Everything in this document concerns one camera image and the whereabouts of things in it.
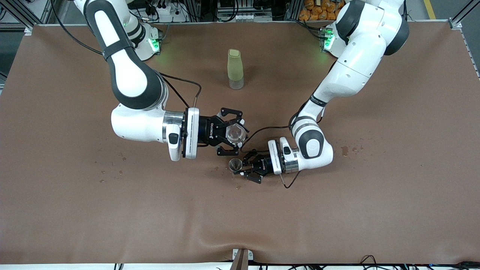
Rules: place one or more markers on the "metal edge bracket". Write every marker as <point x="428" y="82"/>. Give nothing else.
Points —
<point x="242" y="258"/>

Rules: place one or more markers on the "green sleeved glass bottle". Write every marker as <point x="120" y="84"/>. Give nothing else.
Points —
<point x="235" y="67"/>

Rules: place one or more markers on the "brown table mat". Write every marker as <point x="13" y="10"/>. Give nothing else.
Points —
<point x="150" y="217"/>

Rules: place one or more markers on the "clear glass measuring beaker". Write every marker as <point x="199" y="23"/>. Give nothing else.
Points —
<point x="235" y="134"/>

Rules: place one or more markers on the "orange bread pile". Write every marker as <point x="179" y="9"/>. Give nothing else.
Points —
<point x="318" y="9"/>

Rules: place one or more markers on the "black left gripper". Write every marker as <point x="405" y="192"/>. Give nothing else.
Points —
<point x="263" y="163"/>

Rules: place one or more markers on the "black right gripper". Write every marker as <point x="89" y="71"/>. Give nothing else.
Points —
<point x="208" y="131"/>

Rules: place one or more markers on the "grey control box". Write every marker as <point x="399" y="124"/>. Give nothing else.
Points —
<point x="243" y="11"/>

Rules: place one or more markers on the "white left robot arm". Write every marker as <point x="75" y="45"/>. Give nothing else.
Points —
<point x="360" y="56"/>

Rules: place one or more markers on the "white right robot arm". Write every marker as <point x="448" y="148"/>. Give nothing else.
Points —
<point x="127" y="71"/>

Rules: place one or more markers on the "steel double cone jigger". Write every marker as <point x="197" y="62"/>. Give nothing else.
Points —
<point x="235" y="165"/>

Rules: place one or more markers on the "white power strip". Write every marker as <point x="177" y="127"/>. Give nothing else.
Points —
<point x="165" y="11"/>

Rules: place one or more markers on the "aluminium frame structure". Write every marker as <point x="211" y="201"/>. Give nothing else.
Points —
<point x="48" y="11"/>

